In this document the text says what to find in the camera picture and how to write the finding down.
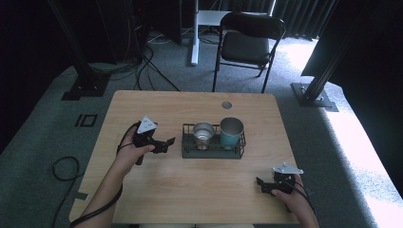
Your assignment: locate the teal steel cup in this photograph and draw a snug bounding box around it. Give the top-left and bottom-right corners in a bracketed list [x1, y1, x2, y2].
[219, 117, 245, 150]

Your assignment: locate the silver steel cup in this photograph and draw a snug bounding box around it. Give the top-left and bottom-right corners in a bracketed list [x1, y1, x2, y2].
[191, 122, 217, 151]

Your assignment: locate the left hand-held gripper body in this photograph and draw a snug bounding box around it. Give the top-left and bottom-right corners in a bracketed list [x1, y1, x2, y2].
[132, 115, 163, 166]

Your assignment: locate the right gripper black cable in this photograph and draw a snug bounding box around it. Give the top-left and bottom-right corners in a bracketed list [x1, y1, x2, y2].
[284, 180, 317, 214]

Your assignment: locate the black folding chair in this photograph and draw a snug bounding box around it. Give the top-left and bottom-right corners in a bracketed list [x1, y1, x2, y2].
[211, 11, 286, 95]

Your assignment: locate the person's right hand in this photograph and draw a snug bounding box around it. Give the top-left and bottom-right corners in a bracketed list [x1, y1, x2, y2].
[271, 174, 311, 218]

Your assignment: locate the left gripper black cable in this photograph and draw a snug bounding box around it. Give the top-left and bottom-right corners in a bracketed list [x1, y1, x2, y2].
[68, 122, 142, 228]

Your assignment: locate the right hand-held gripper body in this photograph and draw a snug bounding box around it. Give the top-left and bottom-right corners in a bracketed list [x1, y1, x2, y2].
[261, 161, 305, 196]

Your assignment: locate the black metal stand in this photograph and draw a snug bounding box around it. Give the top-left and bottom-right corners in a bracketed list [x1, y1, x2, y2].
[290, 0, 350, 113]
[47, 0, 112, 102]

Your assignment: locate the coiled black floor cable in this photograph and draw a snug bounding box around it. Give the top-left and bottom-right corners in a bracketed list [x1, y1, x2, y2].
[50, 156, 86, 228]

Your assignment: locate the person's left hand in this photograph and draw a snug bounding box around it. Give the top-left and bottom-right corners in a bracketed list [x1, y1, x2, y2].
[111, 123, 157, 177]

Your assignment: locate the bundle of black floor cables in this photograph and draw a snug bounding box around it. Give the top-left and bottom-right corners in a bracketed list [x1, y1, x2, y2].
[88, 18, 182, 93]

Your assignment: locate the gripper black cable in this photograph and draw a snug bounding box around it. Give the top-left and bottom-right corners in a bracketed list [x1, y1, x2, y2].
[284, 180, 317, 214]
[68, 122, 142, 228]

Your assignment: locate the black wire basket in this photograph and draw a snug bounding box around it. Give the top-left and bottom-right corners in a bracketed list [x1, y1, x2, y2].
[181, 123, 247, 161]

